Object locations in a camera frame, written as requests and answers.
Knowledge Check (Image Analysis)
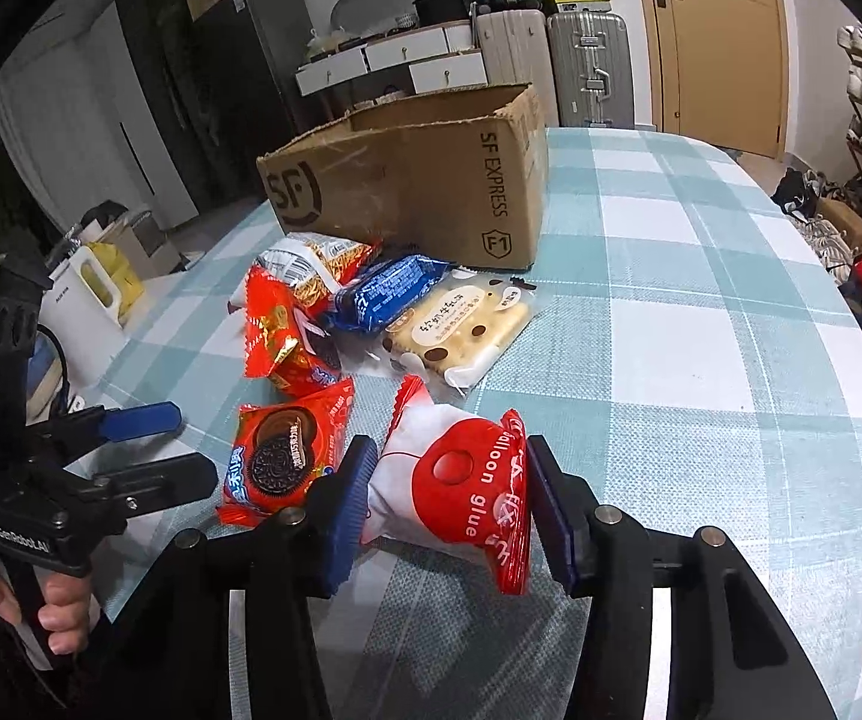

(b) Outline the white red balloon glue bag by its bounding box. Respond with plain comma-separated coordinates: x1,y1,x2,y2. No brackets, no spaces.
361,374,530,595

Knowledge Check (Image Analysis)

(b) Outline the person's left hand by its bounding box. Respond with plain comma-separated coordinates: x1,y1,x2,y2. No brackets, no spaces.
0,572,95,655

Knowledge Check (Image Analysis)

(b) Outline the white electric kettle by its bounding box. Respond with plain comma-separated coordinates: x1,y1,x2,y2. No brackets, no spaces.
40,245,127,388

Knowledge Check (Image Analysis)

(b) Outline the yellow bag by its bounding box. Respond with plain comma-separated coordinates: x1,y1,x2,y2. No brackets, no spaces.
89,242,145,323

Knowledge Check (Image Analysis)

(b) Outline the red orange Oreo pack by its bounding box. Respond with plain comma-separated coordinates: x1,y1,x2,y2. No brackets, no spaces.
216,377,356,528

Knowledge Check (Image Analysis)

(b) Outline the dark red snack bag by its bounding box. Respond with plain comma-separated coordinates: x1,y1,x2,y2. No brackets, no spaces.
244,265,343,400

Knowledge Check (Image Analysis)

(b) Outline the silver red snack bag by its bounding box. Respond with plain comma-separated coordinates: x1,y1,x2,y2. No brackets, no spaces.
253,232,380,319

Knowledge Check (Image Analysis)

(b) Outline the teal white checkered tablecloth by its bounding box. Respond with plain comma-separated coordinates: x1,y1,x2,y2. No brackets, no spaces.
69,127,862,720

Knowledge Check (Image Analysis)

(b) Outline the blue Oreo pack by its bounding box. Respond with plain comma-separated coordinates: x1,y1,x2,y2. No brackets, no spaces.
325,254,452,335

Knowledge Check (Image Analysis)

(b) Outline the beige cookie pack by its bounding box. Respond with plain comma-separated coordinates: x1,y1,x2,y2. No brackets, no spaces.
380,266,541,392

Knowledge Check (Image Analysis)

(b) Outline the black cabinet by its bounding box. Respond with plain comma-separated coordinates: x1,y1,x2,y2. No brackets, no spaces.
115,0,319,211

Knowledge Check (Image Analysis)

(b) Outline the brown SF cardboard box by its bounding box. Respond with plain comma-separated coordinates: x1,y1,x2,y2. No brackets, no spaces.
257,85,548,271

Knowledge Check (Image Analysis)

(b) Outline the white drawer desk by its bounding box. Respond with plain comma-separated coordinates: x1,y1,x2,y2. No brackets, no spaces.
294,20,489,96

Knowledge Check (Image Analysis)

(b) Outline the beige suitcase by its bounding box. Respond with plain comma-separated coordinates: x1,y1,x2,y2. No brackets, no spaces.
474,8,559,127

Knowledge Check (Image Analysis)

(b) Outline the silver grey suitcase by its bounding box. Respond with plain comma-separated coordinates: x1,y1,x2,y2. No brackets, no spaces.
548,11,634,128

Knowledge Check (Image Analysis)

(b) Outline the wooden door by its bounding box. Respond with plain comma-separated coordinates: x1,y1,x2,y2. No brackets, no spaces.
642,0,789,160

